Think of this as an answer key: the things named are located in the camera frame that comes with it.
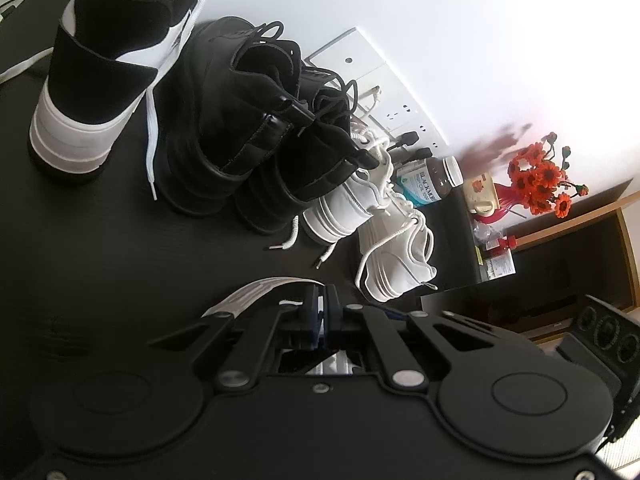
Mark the black power plug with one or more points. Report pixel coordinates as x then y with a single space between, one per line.
406 139
424 154

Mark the brown supplement bottle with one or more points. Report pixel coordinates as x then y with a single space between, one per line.
435 180

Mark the white wall socket panel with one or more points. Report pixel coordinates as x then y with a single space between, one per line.
360 65

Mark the small red bottle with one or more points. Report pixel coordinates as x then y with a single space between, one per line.
502 243

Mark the yellow sticky note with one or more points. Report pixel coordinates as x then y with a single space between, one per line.
480 256

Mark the black leather shoe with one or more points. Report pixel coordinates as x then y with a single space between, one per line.
300 170
210 125

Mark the clear plastic bag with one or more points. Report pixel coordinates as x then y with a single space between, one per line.
487 232

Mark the cream printed mug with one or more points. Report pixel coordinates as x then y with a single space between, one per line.
480 195

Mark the white shoelace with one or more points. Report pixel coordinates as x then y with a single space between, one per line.
290 303

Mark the black cabinet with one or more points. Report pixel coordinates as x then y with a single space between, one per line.
450 240

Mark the black and white sneaker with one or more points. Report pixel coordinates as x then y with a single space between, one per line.
100 60
250 292

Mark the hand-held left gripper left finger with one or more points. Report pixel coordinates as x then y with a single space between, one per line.
318 317

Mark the cotton swab box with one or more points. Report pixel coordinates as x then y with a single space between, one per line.
500 265

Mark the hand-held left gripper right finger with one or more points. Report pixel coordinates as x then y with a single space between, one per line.
331 317

